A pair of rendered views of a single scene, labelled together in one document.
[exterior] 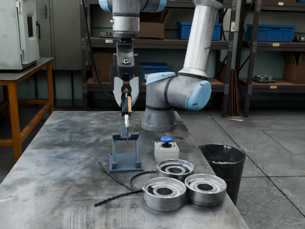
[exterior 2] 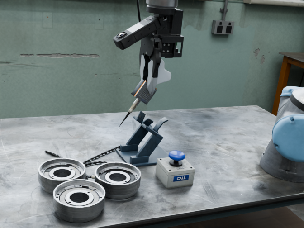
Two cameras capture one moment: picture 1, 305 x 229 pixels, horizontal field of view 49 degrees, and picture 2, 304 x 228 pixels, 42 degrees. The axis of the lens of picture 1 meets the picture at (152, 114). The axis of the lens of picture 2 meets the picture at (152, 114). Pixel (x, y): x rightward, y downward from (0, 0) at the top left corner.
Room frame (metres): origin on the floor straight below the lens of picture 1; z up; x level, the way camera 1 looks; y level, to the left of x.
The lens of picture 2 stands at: (0.68, -0.84, 1.28)
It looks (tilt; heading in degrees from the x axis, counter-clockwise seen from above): 20 degrees down; 72
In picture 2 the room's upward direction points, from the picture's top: 6 degrees clockwise
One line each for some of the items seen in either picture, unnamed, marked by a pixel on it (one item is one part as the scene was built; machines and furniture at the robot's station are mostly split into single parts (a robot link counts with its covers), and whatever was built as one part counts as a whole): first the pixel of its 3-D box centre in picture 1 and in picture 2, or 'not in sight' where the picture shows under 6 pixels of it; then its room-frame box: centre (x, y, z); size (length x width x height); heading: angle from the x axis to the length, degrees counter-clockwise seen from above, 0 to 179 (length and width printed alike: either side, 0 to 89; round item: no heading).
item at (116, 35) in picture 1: (125, 53); (161, 32); (0.98, 0.08, 1.14); 0.09 x 0.08 x 0.12; 9
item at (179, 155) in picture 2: (166, 144); (176, 161); (1.00, -0.05, 0.85); 0.04 x 0.04 x 0.05
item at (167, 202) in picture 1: (164, 194); (62, 176); (0.74, -0.04, 0.82); 0.10 x 0.10 x 0.04
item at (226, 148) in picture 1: (215, 182); not in sight; (1.99, -0.43, 0.21); 0.34 x 0.34 x 0.43
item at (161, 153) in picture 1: (166, 151); (177, 170); (1.01, -0.05, 0.82); 0.08 x 0.07 x 0.05; 6
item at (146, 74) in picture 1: (148, 72); not in sight; (4.47, 0.08, 0.56); 0.52 x 0.38 x 0.22; 93
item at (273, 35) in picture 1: (268, 33); not in sight; (4.64, -1.55, 1.11); 0.52 x 0.38 x 0.22; 96
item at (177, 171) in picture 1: (174, 172); (117, 180); (0.86, -0.07, 0.82); 0.10 x 0.10 x 0.04
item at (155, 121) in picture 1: (159, 115); (291, 152); (1.34, -0.03, 0.85); 0.15 x 0.15 x 0.10
